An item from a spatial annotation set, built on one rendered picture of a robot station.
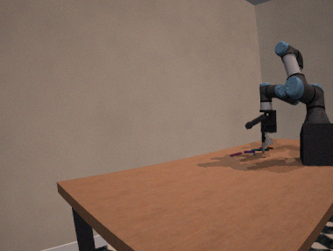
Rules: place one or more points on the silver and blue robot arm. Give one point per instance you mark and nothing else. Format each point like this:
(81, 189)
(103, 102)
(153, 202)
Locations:
(296, 87)

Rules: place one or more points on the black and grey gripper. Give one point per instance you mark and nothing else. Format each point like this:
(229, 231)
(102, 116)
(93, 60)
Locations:
(266, 127)

